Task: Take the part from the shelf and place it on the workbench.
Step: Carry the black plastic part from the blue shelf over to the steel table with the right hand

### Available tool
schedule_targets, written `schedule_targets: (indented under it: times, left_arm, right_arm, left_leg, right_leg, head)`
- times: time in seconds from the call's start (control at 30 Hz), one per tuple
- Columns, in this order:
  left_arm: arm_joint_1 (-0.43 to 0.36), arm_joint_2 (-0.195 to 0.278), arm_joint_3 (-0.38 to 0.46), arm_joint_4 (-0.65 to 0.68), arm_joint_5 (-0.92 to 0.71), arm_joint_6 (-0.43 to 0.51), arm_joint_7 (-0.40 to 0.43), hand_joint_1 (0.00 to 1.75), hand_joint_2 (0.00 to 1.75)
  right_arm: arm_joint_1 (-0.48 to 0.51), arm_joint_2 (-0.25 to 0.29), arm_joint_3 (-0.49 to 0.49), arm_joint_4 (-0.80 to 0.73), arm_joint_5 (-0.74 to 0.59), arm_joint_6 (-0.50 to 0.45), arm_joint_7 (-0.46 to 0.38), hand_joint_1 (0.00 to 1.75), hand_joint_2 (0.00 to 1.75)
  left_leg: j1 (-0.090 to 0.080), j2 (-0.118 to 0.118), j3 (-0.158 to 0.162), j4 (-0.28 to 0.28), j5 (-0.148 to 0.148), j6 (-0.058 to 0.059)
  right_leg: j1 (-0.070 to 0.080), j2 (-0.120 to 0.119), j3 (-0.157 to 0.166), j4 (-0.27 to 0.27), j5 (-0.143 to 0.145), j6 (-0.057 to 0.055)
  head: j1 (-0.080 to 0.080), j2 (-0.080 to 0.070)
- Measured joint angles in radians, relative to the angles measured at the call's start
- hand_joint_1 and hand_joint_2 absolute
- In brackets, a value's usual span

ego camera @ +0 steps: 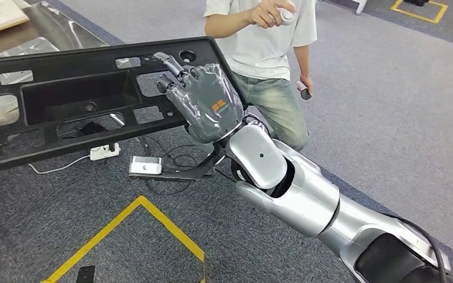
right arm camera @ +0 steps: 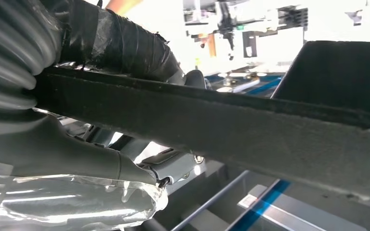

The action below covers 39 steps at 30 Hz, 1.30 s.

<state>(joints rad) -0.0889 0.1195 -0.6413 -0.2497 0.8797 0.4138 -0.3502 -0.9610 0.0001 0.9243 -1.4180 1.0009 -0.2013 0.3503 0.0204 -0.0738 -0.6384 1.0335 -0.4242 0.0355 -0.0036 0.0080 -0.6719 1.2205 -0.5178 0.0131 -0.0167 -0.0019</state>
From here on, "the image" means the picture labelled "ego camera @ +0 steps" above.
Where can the person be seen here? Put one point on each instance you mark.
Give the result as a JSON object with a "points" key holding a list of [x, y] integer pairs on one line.
{"points": [[265, 47]]}

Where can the person's left hand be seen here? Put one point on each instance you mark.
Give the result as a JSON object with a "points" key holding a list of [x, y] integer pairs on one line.
{"points": [[306, 82]]}

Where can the white power strip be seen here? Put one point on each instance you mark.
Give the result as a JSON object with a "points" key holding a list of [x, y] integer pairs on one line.
{"points": [[103, 153]]}

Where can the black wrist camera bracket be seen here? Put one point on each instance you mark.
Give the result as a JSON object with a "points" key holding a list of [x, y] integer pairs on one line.
{"points": [[187, 174]]}

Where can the pale wooden board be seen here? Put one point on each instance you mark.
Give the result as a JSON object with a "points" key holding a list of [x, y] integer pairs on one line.
{"points": [[0, 15]]}

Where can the stainless steel workbench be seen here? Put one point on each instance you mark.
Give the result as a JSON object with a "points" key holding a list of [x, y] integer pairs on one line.
{"points": [[54, 23]]}

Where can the dark handheld controller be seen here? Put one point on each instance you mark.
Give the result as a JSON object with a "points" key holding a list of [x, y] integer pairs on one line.
{"points": [[305, 95]]}

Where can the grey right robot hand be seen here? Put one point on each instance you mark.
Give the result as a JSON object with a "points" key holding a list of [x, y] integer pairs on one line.
{"points": [[211, 105]]}

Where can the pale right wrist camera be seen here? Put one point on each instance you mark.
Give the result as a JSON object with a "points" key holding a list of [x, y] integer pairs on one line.
{"points": [[145, 165]]}

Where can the person's right forearm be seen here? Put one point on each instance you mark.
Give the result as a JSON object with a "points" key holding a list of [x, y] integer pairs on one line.
{"points": [[226, 23]]}

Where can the white handheld controller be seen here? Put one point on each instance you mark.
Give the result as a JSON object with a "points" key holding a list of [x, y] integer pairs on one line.
{"points": [[288, 16]]}

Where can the black robot foot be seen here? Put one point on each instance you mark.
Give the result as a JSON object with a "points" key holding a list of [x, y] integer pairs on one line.
{"points": [[85, 274]]}

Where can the black plastic frame part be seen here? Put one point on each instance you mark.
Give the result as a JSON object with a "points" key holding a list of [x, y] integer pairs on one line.
{"points": [[74, 56]]}

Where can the person's right hand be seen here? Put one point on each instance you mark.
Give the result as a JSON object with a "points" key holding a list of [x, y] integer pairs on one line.
{"points": [[265, 11]]}

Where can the person's left forearm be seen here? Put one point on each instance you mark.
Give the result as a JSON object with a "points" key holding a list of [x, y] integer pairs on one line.
{"points": [[302, 62]]}

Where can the yellow floor tape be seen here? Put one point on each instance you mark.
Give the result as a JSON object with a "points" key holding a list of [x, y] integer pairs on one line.
{"points": [[416, 15], [141, 201]]}

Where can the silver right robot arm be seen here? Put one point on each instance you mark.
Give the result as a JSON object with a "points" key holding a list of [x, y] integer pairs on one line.
{"points": [[308, 199]]}

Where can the white furniture leg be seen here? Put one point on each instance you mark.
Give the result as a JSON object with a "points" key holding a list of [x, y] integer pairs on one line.
{"points": [[361, 6]]}

